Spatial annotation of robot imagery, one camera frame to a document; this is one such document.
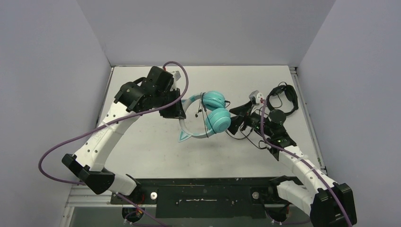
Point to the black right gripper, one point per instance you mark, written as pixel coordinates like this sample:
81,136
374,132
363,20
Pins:
246,116

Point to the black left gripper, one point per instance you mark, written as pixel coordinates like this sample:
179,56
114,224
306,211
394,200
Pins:
176,112

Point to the black cable pink green plugs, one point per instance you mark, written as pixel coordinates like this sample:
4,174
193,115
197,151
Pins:
246,137

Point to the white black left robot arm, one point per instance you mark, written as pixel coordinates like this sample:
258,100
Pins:
88,162

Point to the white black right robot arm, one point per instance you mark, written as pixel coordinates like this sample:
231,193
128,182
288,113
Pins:
326,202

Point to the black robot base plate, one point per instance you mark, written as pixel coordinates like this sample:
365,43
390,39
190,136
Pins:
261,197

